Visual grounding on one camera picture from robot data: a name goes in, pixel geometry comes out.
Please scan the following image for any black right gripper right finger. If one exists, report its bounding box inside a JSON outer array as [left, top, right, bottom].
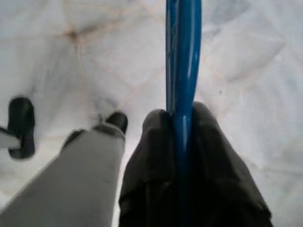
[[187, 101, 273, 227]]

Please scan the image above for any grey robot right leg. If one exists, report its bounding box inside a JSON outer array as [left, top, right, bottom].
[[0, 112, 128, 227]]

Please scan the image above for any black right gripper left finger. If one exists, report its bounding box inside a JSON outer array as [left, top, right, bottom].
[[118, 109, 177, 227]]

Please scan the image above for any blue plastic hanger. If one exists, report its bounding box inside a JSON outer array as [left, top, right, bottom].
[[164, 0, 203, 227]]

